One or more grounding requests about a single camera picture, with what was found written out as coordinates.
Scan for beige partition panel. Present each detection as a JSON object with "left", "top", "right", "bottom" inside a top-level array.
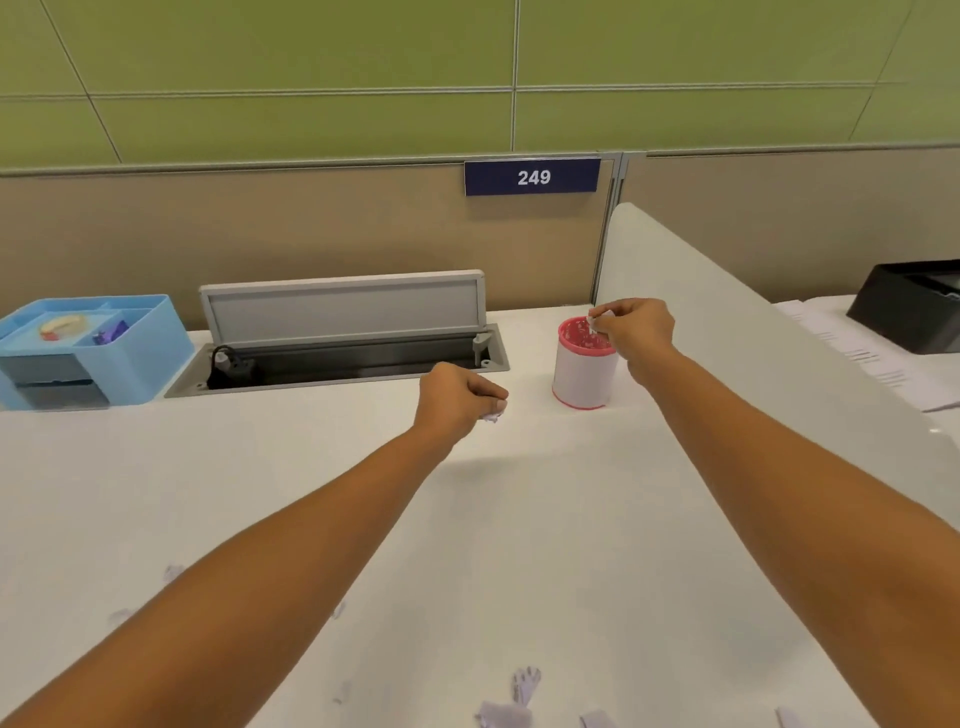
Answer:
[
  {"left": 622, "top": 148, "right": 960, "bottom": 305},
  {"left": 0, "top": 161, "right": 620, "bottom": 331}
]

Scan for grey cable tray lid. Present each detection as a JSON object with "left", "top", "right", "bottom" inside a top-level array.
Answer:
[{"left": 164, "top": 269, "right": 511, "bottom": 399}]

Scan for grey partition post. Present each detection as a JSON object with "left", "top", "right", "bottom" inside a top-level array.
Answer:
[{"left": 590, "top": 152, "right": 648, "bottom": 305}]

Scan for person's right hand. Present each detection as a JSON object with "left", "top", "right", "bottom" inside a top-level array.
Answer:
[{"left": 588, "top": 297, "right": 678, "bottom": 384}]

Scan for blue number sign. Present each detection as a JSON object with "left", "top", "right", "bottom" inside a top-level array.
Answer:
[{"left": 464, "top": 157, "right": 603, "bottom": 198}]

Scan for white side divider panel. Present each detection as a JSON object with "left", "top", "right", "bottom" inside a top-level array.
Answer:
[{"left": 594, "top": 202, "right": 960, "bottom": 530}]

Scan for person's left forearm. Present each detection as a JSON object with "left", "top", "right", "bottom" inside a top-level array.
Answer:
[{"left": 0, "top": 427, "right": 459, "bottom": 728}]

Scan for clear tape roll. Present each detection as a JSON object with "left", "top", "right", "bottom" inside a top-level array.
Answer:
[{"left": 38, "top": 313, "right": 90, "bottom": 343}]

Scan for blue desk organizer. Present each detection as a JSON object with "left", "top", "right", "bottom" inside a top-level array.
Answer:
[{"left": 0, "top": 293, "right": 196, "bottom": 412}]

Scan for person's right forearm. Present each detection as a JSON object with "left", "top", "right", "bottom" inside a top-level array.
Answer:
[{"left": 637, "top": 352, "right": 960, "bottom": 728}]

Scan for black desk organizer box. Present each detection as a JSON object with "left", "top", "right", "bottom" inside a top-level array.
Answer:
[{"left": 845, "top": 259, "right": 960, "bottom": 355}]

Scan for white printed paper sheets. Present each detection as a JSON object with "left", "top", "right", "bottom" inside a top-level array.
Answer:
[{"left": 772, "top": 298, "right": 960, "bottom": 414}]

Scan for black cable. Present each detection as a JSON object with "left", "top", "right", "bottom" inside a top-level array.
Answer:
[{"left": 206, "top": 344, "right": 260, "bottom": 391}]

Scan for pink and white cup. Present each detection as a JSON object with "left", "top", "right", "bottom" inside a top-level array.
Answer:
[{"left": 551, "top": 315, "right": 621, "bottom": 412}]

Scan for person's left hand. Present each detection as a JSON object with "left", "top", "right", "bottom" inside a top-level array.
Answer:
[{"left": 412, "top": 362, "right": 510, "bottom": 448}]

